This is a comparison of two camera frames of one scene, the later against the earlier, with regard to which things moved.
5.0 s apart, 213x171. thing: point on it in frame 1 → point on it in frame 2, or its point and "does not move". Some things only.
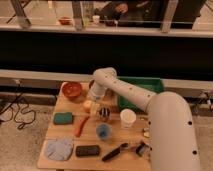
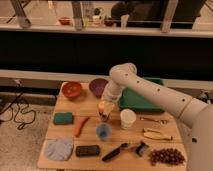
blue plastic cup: (103, 131) does not move
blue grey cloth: (59, 149) does not move
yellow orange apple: (88, 106) → (101, 107)
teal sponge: (63, 118) does not move
